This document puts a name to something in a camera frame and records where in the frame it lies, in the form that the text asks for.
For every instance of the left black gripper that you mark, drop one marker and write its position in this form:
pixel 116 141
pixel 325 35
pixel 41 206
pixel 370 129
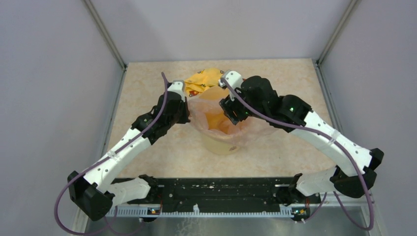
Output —
pixel 185 118

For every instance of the yellow printed wrapper bag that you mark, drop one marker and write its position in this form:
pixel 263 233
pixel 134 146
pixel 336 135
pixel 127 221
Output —
pixel 202 81

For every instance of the right aluminium frame post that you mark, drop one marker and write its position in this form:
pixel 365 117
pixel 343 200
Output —
pixel 343 21

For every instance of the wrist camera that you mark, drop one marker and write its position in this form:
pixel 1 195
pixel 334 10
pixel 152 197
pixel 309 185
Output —
pixel 233 79
pixel 178 86

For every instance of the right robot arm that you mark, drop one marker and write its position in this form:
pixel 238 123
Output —
pixel 354 172

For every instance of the left aluminium frame post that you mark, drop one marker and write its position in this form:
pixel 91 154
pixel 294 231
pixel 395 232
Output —
pixel 104 33

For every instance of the aluminium frame post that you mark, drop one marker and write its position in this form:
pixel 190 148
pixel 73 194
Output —
pixel 343 21
pixel 104 33

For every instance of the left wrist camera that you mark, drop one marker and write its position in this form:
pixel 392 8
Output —
pixel 178 86

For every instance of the translucent pink plastic bag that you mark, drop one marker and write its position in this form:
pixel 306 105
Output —
pixel 253 128

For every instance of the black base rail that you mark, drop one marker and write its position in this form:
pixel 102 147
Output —
pixel 224 195

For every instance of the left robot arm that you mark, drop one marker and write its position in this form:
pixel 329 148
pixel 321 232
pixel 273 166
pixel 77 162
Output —
pixel 95 192

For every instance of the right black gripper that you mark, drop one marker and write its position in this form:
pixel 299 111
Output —
pixel 230 109

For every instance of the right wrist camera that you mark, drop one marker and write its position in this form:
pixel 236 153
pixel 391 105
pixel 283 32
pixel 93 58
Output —
pixel 233 79

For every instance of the yellow trash bin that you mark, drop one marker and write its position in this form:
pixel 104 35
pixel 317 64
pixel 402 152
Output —
pixel 218 143

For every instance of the grey cable duct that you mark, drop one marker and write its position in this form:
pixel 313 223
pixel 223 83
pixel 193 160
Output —
pixel 156 212

